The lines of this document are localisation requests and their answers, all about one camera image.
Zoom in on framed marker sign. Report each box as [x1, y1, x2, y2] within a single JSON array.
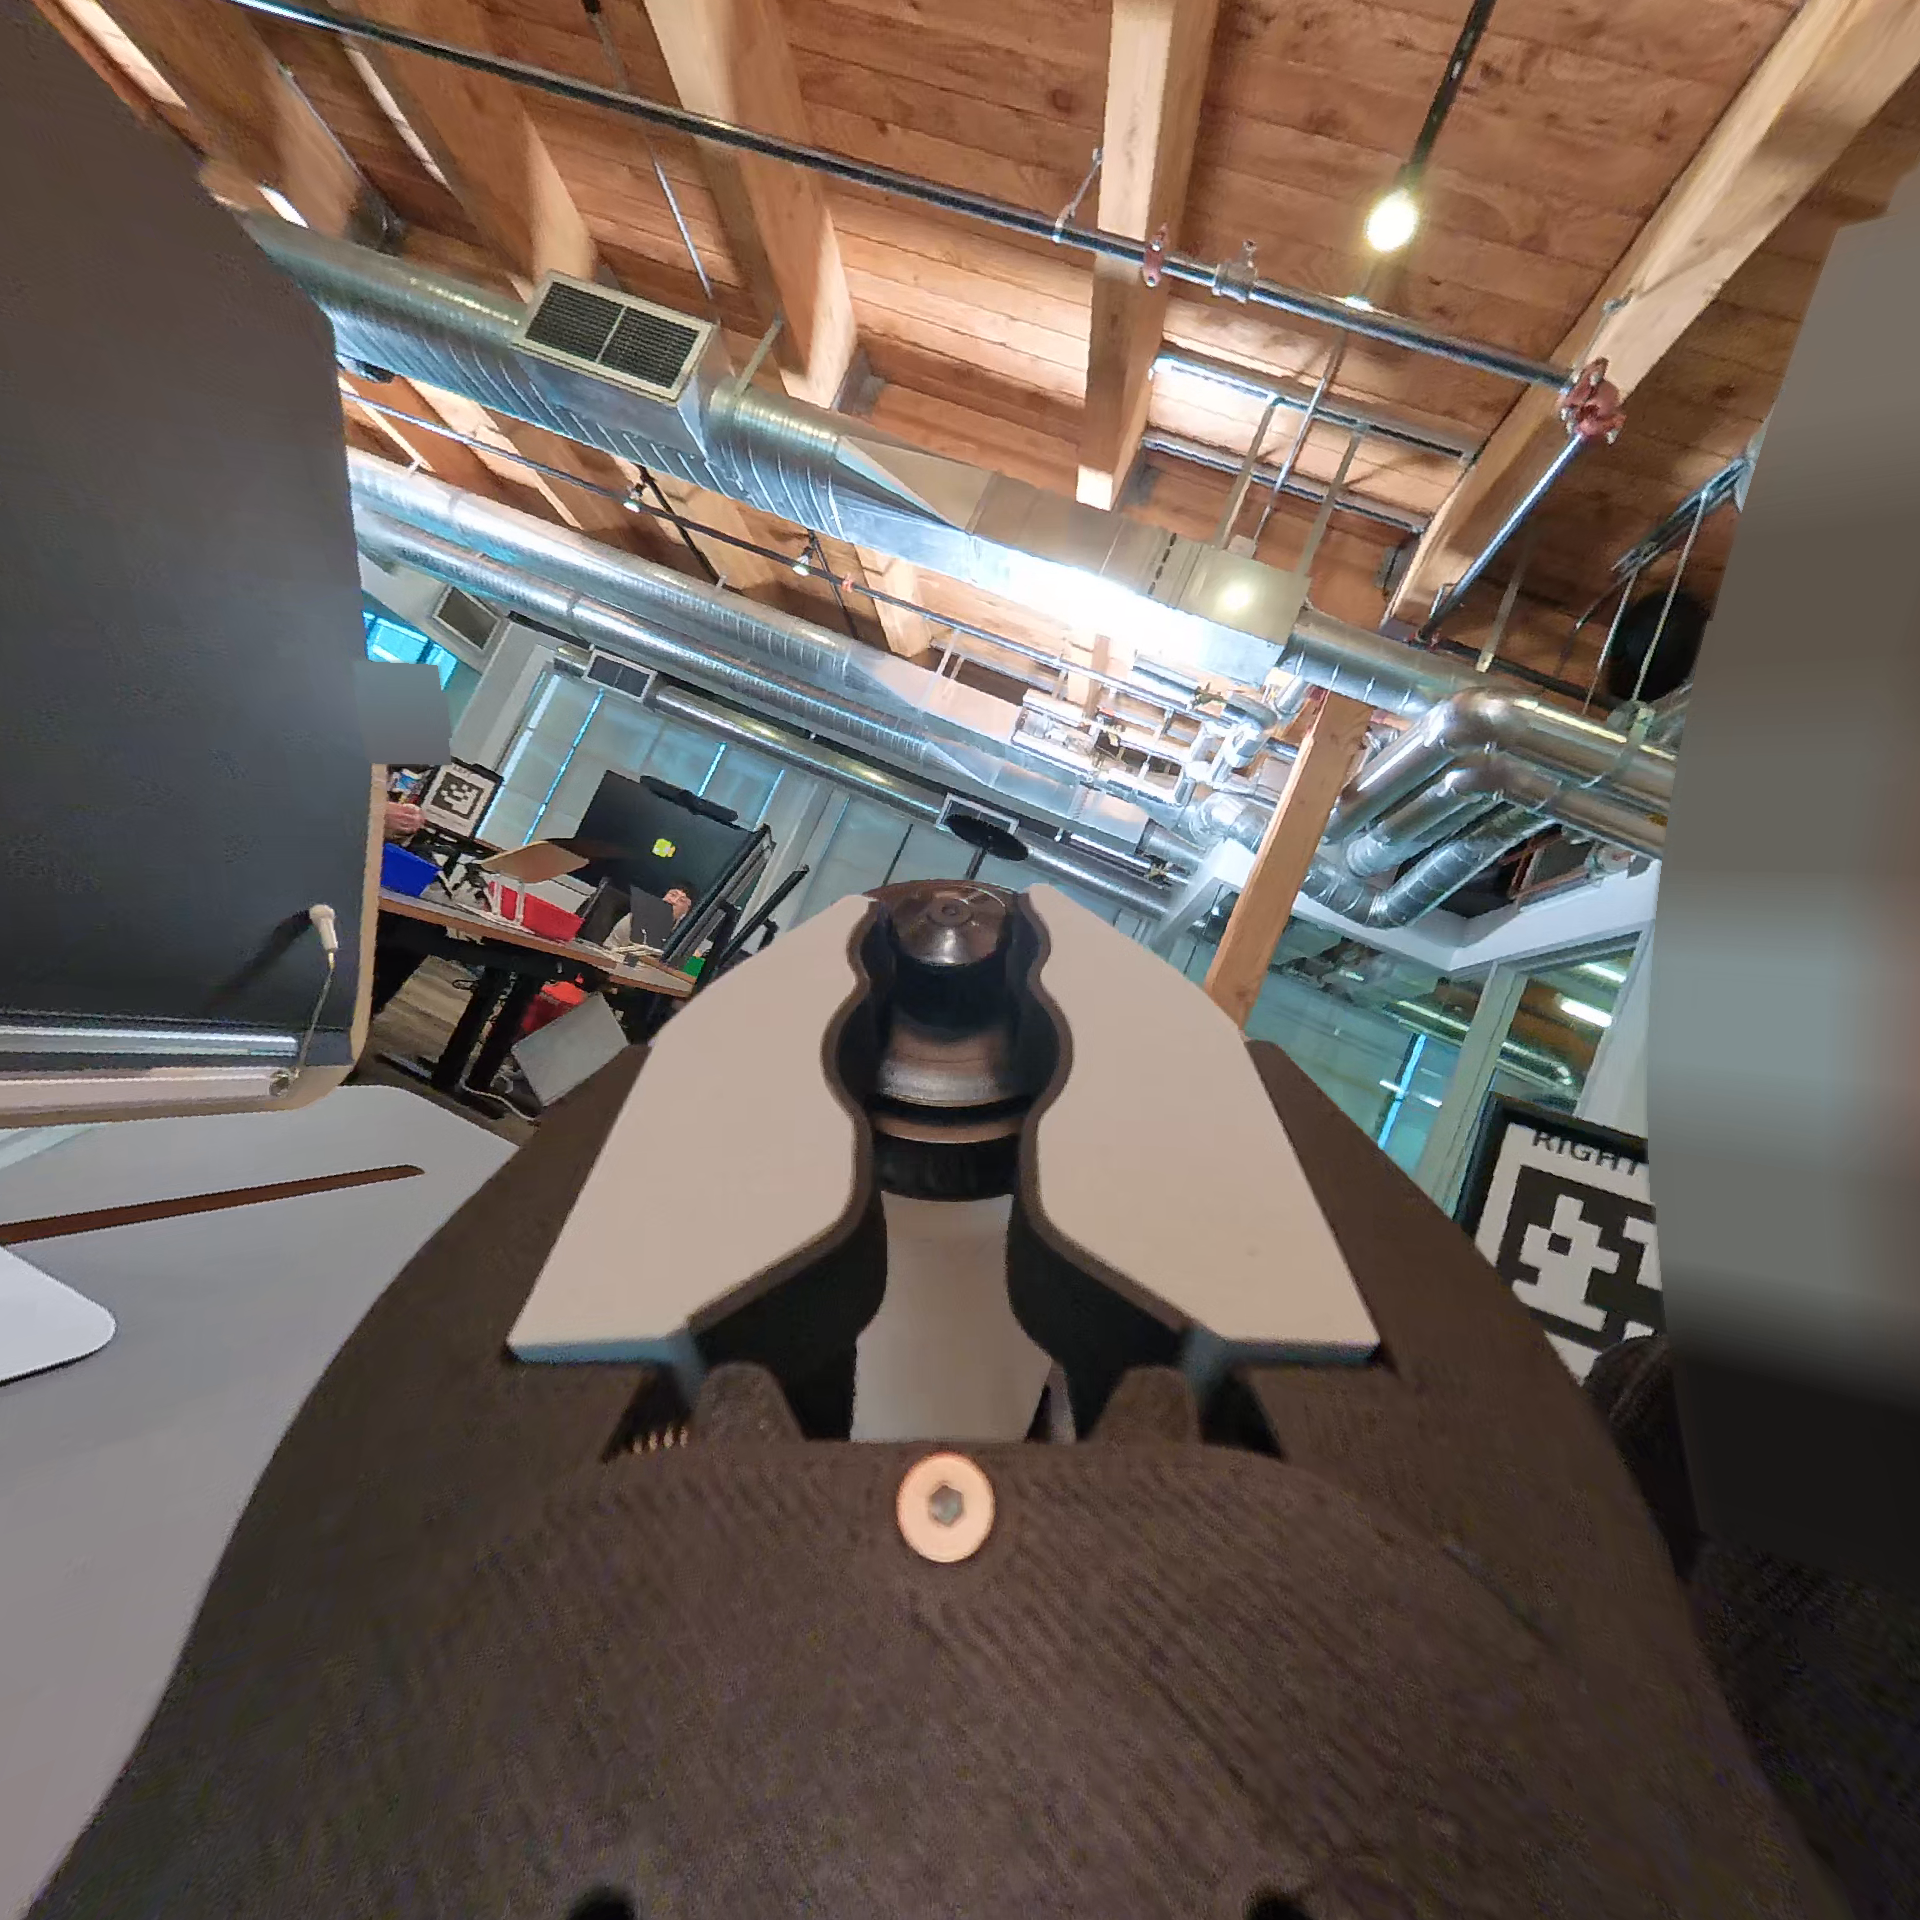
[[1450, 1092, 1671, 1386]]

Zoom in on silver ventilation ducts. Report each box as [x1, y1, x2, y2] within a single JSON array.
[[239, 211, 1684, 935]]

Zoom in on white bottle black cap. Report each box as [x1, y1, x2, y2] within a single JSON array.
[[832, 882, 1077, 1445]]

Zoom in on wooden post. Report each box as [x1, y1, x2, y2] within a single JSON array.
[[1201, 688, 1376, 1033]]

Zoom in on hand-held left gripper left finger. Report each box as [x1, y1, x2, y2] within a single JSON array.
[[503, 885, 887, 1373]]

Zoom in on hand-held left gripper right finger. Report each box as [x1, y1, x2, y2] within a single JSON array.
[[1024, 882, 1383, 1369]]

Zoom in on white tablet stand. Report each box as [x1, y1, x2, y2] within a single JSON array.
[[0, 901, 350, 1391]]

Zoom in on black computer monitor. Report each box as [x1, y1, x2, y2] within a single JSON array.
[[575, 767, 777, 906], [660, 829, 816, 980]]

